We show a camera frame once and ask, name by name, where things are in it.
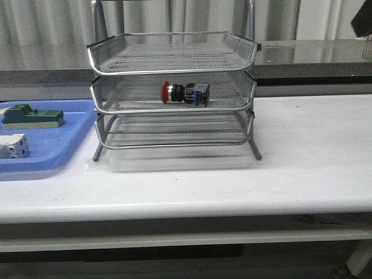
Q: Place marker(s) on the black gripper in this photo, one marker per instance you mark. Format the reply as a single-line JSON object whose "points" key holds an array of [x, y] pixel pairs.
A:
{"points": [[362, 21]]}

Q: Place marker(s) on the red emergency stop button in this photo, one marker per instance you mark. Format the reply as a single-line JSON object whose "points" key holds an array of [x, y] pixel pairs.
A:
{"points": [[192, 93]]}

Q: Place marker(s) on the mesh rack tray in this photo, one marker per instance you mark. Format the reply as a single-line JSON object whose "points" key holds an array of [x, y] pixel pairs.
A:
{"points": [[134, 131], [229, 91], [155, 53]]}

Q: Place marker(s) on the white table leg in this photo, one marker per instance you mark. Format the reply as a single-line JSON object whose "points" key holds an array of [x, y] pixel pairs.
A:
{"points": [[359, 259]]}

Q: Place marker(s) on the blue plastic tray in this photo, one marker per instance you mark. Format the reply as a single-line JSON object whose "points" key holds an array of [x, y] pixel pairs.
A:
{"points": [[49, 148]]}

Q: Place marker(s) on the green electrical module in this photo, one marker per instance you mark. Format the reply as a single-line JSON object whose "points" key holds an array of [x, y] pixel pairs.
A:
{"points": [[23, 116]]}

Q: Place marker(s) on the silver rack frame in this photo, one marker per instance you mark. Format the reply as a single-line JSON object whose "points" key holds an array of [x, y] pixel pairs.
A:
{"points": [[100, 35]]}

